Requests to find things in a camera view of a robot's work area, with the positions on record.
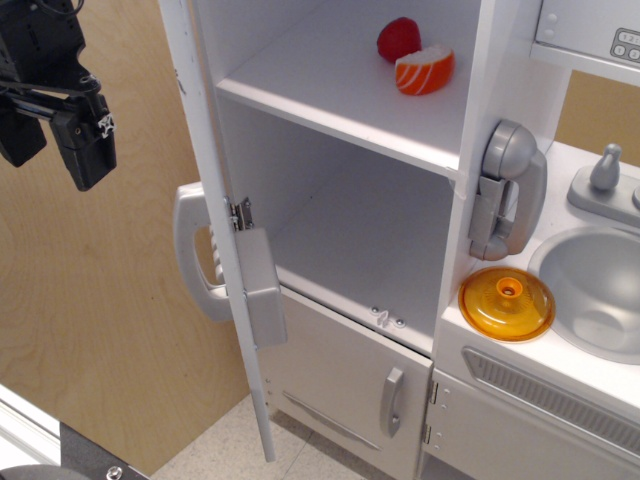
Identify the orange salmon sushi toy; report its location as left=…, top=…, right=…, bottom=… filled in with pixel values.
left=395, top=44, right=456, bottom=96

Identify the white toy kitchen cabinet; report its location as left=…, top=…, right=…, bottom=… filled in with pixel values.
left=194, top=1, right=639, bottom=479

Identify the white lower freezer door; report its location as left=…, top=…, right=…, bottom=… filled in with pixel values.
left=259, top=290, right=432, bottom=479

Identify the red toy strawberry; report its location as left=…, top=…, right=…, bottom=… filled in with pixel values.
left=377, top=17, right=422, bottom=63

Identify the grey ice dispenser panel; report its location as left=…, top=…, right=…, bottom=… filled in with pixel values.
left=235, top=228, right=287, bottom=349

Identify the grey oven vent panel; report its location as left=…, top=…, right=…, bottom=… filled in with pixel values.
left=461, top=346, right=639, bottom=457

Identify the orange transparent pot lid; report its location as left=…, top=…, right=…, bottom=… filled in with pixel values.
left=458, top=267, right=556, bottom=342

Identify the grey toy sink basin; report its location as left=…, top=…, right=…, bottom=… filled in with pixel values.
left=528, top=227, right=639, bottom=365

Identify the grey toy faucet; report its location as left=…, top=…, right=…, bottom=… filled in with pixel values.
left=567, top=143, right=639, bottom=228

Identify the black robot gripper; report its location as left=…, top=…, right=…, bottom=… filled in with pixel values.
left=1, top=1, right=117, bottom=192

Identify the white toy fridge door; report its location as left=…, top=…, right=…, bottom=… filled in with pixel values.
left=160, top=1, right=276, bottom=462

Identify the grey toy wall phone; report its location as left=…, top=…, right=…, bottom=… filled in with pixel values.
left=469, top=120, right=547, bottom=261

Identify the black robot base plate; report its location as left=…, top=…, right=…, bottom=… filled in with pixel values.
left=0, top=421, right=151, bottom=480

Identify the white oven door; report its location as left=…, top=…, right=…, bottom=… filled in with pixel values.
left=426, top=370, right=639, bottom=479

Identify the grey freezer door handle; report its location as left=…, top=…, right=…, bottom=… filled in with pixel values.
left=379, top=367, right=404, bottom=438

